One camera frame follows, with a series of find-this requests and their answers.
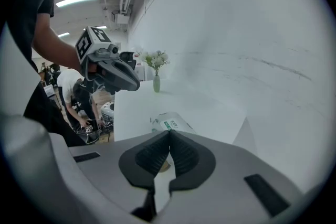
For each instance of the white ceiling junction box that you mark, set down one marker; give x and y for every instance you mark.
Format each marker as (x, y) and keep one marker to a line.
(121, 18)

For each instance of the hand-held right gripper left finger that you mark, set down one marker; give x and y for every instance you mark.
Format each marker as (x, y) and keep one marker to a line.
(131, 165)

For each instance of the pale green vase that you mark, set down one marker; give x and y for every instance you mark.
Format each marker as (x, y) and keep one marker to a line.
(156, 84)

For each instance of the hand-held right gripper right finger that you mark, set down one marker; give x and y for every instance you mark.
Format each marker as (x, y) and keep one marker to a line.
(202, 165)

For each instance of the white and purple flower bouquet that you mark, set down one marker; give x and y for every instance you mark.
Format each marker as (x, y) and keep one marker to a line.
(155, 59)

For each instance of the ceiling strip light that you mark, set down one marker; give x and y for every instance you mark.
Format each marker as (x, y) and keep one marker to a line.
(101, 27)
(76, 0)
(63, 34)

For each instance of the white round helmet case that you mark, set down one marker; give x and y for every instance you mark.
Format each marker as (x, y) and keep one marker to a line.
(107, 112)

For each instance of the black fabric storage box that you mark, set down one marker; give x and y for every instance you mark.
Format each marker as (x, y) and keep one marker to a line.
(89, 136)

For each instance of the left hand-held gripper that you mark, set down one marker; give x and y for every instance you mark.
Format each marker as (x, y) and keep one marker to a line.
(89, 44)

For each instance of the brown round coaster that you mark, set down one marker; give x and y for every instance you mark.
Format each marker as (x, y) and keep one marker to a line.
(165, 166)

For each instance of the white wet wipe pack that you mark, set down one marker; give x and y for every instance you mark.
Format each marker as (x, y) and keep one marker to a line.
(181, 123)

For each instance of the spare hand-held gripper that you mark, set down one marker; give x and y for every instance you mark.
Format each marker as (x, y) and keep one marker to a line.
(88, 128)

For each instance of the person's left forearm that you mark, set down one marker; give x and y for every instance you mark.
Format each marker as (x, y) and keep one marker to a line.
(55, 44)

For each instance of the black office chair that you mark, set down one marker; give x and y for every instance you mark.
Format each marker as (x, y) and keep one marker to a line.
(128, 56)

